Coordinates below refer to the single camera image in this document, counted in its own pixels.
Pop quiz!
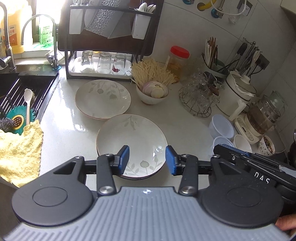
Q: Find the white leaf-pattern plate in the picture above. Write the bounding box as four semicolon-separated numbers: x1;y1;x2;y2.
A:
96;114;168;180
75;79;132;120

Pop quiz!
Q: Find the right hand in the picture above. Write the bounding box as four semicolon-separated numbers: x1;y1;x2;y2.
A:
275;214;296;236

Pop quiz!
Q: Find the small patterned bowl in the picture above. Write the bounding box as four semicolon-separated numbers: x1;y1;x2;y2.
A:
258;135;275;156

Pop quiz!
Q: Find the white ceramic bowl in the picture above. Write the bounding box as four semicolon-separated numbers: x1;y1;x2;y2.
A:
233;135;252;153

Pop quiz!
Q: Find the translucent plastic bowl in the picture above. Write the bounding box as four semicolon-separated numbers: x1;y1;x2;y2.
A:
209;114;234;140
209;136;234;155

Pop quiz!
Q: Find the yellow dish cloth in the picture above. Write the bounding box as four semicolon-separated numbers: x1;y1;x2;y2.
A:
1;120;44;188

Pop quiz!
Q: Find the glass electric kettle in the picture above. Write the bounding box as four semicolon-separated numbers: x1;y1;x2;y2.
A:
234;91;287;145

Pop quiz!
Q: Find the green flower sink mat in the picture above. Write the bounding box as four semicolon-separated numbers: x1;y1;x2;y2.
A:
6;105;27;135

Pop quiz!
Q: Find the white electric cooking pot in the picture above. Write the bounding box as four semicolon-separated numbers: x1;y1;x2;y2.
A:
216;71;256;116

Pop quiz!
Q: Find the white spoon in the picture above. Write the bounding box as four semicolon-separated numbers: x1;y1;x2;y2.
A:
23;88;33;125

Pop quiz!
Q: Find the black sink drain rack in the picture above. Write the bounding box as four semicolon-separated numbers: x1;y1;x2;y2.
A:
1;72;59;120

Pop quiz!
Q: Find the hanging utensils rack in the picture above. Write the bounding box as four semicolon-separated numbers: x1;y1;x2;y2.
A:
230;38;261;75

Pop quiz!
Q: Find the small steel faucet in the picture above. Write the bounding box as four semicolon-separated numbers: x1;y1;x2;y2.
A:
21;14;61;71

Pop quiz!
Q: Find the bowl with noodles and onion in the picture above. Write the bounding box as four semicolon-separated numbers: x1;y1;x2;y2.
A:
130;58;178;105

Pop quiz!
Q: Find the chopstick holder with utensils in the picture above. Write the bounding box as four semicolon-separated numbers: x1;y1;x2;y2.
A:
201;37;229;80

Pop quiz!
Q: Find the middle drinking glass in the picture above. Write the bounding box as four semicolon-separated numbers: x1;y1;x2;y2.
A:
97;52;111;74

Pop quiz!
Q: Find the white drip tray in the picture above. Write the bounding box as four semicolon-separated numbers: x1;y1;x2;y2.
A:
69;57;132;79

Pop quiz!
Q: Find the right drinking glass red print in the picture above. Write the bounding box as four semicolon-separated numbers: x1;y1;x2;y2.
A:
112;53;126;75

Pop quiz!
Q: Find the left drinking glass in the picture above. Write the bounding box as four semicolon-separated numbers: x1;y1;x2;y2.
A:
80;50;94;73

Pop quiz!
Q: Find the tall steel faucet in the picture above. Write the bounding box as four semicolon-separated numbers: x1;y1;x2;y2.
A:
0;2;16;72

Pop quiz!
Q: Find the red-lid plastic jar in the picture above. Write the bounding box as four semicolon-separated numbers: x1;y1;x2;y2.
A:
166;45;190;82

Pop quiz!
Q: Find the black dish rack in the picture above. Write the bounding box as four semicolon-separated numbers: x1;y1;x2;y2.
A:
58;0;163;81

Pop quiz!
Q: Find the green bottle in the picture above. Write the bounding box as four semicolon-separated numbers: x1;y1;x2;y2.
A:
39;16;54;46

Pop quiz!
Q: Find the orange detergent bottle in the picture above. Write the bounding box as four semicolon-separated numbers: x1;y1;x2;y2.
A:
1;1;33;54

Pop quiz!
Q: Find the white cutlery caddy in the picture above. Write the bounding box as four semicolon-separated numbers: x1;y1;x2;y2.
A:
132;2;156;40

